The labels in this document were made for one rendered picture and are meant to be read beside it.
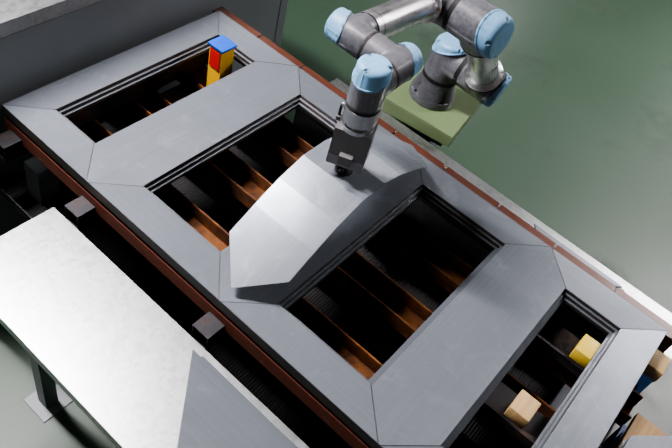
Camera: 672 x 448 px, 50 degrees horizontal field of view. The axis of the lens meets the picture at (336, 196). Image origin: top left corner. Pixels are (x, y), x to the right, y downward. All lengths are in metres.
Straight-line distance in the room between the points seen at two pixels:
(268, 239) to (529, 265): 0.67
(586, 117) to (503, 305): 2.32
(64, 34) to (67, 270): 0.64
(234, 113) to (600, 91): 2.62
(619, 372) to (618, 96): 2.62
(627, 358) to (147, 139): 1.27
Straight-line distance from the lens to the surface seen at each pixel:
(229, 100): 2.01
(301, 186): 1.61
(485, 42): 1.83
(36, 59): 2.02
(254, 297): 1.59
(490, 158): 3.43
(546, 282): 1.85
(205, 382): 1.54
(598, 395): 1.73
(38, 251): 1.78
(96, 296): 1.70
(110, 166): 1.82
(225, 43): 2.14
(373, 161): 1.71
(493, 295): 1.76
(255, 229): 1.59
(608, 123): 4.00
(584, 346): 1.83
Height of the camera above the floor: 2.16
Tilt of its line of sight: 46 degrees down
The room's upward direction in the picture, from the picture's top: 17 degrees clockwise
